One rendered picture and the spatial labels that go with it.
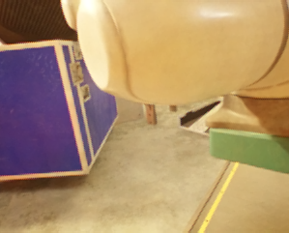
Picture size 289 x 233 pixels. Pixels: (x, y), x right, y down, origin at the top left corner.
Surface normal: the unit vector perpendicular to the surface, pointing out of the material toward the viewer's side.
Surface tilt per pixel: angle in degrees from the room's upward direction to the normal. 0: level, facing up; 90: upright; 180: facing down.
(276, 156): 90
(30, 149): 90
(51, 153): 90
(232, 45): 99
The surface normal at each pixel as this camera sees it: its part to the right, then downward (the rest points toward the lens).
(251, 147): -0.59, 0.31
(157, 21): 0.07, 0.17
